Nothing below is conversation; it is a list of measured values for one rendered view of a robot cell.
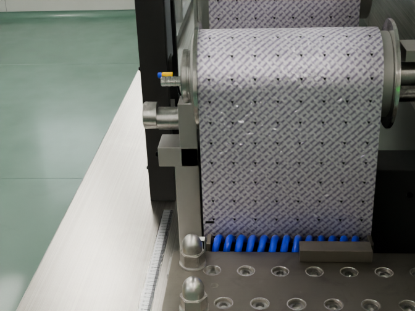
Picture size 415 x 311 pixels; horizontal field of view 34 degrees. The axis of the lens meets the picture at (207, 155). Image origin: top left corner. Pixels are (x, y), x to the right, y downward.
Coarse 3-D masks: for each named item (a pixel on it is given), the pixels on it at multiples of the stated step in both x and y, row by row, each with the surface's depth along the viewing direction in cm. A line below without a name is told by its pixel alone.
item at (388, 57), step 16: (384, 32) 88; (192, 48) 88; (384, 48) 86; (192, 64) 87; (384, 64) 85; (192, 80) 87; (384, 80) 86; (192, 96) 88; (384, 96) 86; (384, 112) 89
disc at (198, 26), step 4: (196, 24) 89; (200, 24) 91; (196, 28) 88; (200, 28) 91; (196, 32) 87; (196, 36) 87; (196, 40) 87; (196, 44) 86; (196, 48) 86; (196, 52) 86; (196, 56) 86; (196, 60) 86; (196, 64) 86; (196, 68) 86; (196, 72) 86; (196, 76) 86; (196, 80) 86; (196, 84) 86; (196, 88) 86; (196, 92) 86; (196, 96) 86; (196, 100) 87; (196, 104) 87; (196, 108) 87; (196, 112) 88; (196, 116) 88; (196, 120) 89; (196, 124) 90
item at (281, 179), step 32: (224, 128) 89; (256, 128) 89; (288, 128) 89; (320, 128) 88; (352, 128) 88; (224, 160) 91; (256, 160) 91; (288, 160) 91; (320, 160) 90; (352, 160) 90; (224, 192) 93; (256, 192) 93; (288, 192) 93; (320, 192) 92; (352, 192) 92; (224, 224) 95; (256, 224) 95; (288, 224) 95; (320, 224) 94; (352, 224) 94
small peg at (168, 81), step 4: (164, 76) 91; (168, 76) 91; (164, 80) 91; (168, 80) 91; (172, 80) 91; (176, 80) 91; (164, 84) 91; (168, 84) 91; (172, 84) 91; (176, 84) 91
